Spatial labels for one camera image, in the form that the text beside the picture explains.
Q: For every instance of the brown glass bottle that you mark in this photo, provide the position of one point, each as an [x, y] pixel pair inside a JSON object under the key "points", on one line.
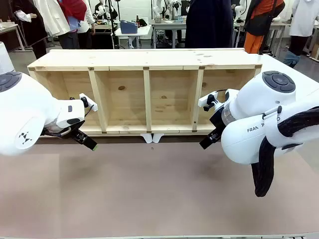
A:
{"points": [[137, 21]]}

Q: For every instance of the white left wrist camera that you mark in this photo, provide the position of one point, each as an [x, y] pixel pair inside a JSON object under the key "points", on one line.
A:
{"points": [[91, 103]]}

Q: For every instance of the person in white shirt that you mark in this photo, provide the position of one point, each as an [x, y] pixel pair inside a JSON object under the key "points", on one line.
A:
{"points": [[86, 37]]}

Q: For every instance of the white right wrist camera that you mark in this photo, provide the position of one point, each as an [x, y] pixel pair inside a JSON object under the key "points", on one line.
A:
{"points": [[207, 99]]}

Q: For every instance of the mannequin in orange black jacket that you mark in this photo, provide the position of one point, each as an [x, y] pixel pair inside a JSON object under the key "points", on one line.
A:
{"points": [[261, 20]]}

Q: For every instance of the person in navy sweater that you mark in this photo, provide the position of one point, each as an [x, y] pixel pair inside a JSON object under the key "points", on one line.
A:
{"points": [[209, 25]]}

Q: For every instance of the white background desk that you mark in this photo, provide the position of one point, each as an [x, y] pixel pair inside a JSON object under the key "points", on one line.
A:
{"points": [[143, 31]]}

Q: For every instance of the blue plastic bag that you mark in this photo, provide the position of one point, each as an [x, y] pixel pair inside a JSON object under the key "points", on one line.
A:
{"points": [[291, 59]]}

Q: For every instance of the black tripod pole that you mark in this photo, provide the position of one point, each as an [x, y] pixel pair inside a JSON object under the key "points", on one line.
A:
{"points": [[113, 25]]}

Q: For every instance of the blue storage bin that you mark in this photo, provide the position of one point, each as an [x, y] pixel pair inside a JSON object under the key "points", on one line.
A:
{"points": [[128, 27]]}

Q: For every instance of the mannequin in red cardigan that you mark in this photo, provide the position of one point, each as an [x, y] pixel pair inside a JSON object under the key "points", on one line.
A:
{"points": [[73, 10]]}

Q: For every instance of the grey background table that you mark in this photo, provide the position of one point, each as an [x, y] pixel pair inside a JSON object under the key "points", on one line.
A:
{"points": [[167, 23]]}

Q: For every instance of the person in white lab coat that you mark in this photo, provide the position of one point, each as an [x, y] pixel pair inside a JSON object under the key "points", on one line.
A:
{"points": [[304, 22]]}

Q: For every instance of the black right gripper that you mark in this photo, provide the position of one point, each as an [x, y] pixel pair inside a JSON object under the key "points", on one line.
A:
{"points": [[218, 124]]}

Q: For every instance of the beige background desk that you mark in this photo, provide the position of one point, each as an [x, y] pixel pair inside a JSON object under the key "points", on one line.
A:
{"points": [[10, 27]]}

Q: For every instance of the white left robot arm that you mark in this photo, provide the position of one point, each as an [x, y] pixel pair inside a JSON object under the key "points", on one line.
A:
{"points": [[30, 107]]}

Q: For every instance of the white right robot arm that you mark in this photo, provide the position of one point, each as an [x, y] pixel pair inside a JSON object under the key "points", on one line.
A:
{"points": [[249, 139]]}

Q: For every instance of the pine wooden shelf unit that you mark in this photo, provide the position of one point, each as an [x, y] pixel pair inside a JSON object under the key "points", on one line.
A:
{"points": [[124, 59]]}

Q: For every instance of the mannequin in black coat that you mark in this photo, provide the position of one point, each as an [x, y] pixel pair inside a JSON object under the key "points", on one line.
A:
{"points": [[32, 27]]}

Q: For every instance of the mannequin in white coat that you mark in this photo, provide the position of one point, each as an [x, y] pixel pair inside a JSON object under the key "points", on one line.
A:
{"points": [[54, 20]]}

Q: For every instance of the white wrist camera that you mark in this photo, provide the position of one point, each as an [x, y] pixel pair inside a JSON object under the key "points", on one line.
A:
{"points": [[207, 99], [91, 103]]}

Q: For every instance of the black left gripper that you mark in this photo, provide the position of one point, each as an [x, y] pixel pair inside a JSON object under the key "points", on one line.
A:
{"points": [[77, 135]]}

